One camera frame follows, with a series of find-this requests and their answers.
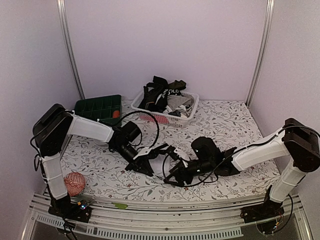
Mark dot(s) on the robot arm white sleeves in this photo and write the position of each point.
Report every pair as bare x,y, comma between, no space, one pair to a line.
294,140
50,133

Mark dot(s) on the green compartment tray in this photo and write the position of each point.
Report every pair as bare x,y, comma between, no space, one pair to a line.
100,109

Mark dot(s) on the grey underwear in basket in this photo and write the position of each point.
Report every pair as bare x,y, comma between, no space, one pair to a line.
179,106

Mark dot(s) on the white underwear with black trim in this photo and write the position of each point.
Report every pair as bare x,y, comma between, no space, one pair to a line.
157,167

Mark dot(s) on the right robot arm white sleeves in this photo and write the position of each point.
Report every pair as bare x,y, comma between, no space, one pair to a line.
294,140

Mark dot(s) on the aluminium front table rail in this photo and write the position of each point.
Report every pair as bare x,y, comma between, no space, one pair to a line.
143,220

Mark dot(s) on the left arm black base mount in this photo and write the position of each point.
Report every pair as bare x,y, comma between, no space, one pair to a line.
64,208

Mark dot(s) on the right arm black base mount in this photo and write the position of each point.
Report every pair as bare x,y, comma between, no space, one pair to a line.
267,209

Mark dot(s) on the left robot arm white sleeves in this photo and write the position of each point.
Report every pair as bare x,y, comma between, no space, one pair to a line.
50,133

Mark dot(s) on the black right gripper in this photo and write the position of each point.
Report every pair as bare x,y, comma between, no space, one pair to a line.
180,171

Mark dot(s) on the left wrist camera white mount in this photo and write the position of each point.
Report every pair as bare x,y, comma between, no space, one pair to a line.
150,153

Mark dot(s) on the aluminium frame post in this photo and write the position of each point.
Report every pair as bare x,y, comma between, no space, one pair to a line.
268,18
61,8

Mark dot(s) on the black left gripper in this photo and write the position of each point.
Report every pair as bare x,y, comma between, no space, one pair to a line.
140,163

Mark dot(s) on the red patterned bowl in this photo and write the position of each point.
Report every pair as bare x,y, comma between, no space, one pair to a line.
75,183

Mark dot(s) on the green tape scrap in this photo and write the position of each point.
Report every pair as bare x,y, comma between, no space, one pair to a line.
121,206

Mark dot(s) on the right aluminium frame post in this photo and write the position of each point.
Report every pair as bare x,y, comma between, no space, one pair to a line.
268,18

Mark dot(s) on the black underwear in basket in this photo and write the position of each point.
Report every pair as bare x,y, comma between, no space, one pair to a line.
155,93

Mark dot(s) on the white plastic laundry basket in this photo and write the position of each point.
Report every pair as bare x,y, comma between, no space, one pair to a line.
164,118

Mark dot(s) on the small orange object in tray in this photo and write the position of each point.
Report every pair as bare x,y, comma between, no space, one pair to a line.
116,114

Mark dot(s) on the white ceramic bowl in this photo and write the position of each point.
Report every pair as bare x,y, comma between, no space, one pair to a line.
100,143

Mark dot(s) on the left aluminium frame post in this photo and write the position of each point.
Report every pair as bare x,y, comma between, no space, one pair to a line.
61,8

